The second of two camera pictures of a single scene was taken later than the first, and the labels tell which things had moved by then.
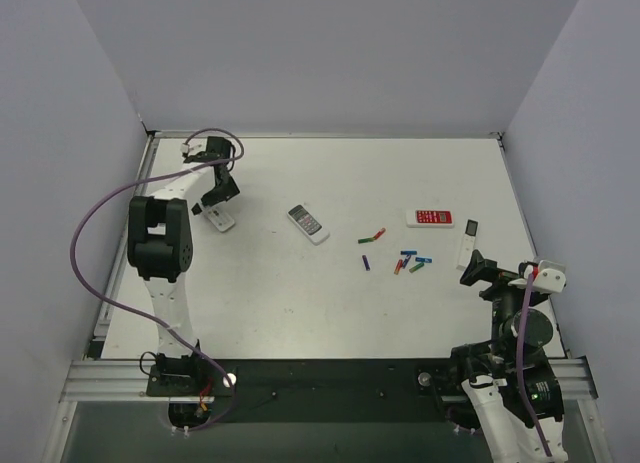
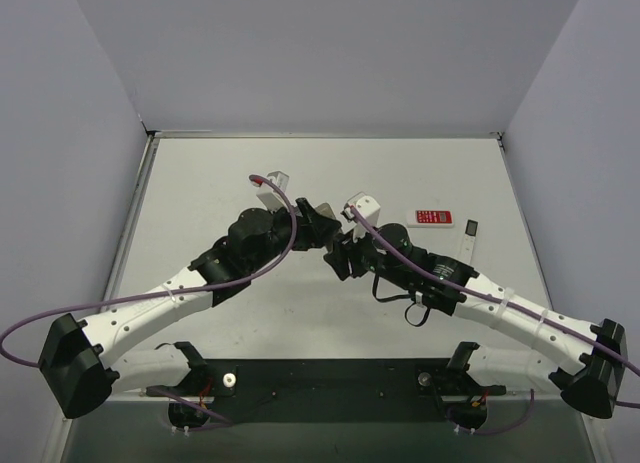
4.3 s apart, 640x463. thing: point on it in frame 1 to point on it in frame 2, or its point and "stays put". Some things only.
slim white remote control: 468,243 stays put
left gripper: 220,194 to 310,223
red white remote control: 430,218 stays put
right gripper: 489,275 to 347,256
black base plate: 310,391 stays put
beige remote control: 220,220 to 325,210
